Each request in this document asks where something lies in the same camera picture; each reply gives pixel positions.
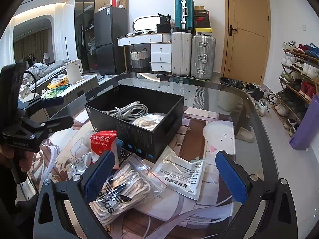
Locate silver suitcase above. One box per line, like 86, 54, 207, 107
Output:
190, 35, 216, 80

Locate grey side cabinet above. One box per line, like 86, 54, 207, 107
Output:
30, 74, 99, 120

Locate black bag on desk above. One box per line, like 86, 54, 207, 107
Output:
156, 13, 171, 33

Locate black cardboard storage box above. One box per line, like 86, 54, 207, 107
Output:
85, 85, 184, 163

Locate grey coiled cable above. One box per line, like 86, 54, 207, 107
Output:
101, 101, 149, 120

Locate person's left hand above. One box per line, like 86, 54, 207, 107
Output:
1, 145, 35, 173

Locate wooden shoe rack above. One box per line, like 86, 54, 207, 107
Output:
274, 40, 318, 136

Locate dark glass cabinet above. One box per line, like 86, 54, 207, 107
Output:
74, 0, 110, 73

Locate red balloon glue packet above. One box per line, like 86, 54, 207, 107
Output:
90, 131, 119, 169

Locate anime print table mat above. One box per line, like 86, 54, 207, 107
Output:
33, 107, 236, 238

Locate white electric kettle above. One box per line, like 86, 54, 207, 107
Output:
65, 59, 83, 84

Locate white desk with drawers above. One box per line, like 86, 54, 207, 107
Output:
118, 33, 172, 73

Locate woven laundry basket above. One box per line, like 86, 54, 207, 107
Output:
130, 48, 150, 69

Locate black refrigerator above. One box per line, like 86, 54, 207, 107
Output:
94, 7, 128, 75

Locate purple bag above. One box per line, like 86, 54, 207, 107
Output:
289, 94, 319, 151

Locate bagged white adidas socks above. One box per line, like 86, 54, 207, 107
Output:
90, 154, 166, 226

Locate stacked shoe boxes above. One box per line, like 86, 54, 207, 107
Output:
194, 5, 213, 36

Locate wooden door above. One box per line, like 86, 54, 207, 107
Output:
222, 0, 271, 85

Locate teal suitcase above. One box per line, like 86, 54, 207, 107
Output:
175, 0, 195, 33

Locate white printed plastic packet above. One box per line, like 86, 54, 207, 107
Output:
152, 146, 206, 201

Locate white suitcase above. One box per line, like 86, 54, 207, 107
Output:
171, 32, 192, 76

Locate black bin with liner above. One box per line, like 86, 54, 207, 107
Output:
220, 77, 244, 90

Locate white coiled cord in bag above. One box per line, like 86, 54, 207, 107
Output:
131, 112, 167, 132

